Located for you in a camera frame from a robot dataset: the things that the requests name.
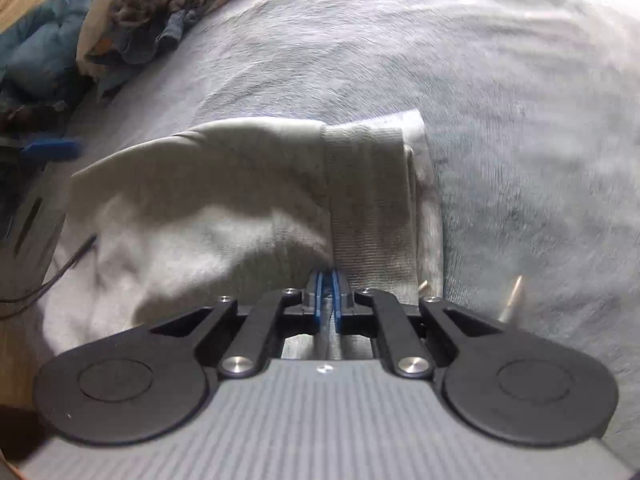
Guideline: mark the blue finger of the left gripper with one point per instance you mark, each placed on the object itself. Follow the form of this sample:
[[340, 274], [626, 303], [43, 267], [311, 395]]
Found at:
[[56, 150]]

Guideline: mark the white cream garment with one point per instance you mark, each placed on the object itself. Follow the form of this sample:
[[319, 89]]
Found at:
[[95, 24]]

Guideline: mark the grey bed sheet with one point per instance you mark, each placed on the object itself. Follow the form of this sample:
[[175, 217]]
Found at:
[[531, 110]]

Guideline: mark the teal blue duvet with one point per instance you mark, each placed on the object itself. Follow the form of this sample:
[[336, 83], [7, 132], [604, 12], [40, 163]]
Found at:
[[38, 56]]

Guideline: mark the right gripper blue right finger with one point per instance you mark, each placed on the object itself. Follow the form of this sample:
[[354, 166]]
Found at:
[[378, 315]]

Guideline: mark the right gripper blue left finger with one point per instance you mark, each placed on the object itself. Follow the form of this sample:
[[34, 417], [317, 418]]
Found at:
[[277, 316]]

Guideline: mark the blue denim jeans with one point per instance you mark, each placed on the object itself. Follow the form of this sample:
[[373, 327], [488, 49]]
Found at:
[[123, 52]]

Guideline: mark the grey sweatshirt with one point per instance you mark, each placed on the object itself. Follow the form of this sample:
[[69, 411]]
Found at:
[[243, 206]]

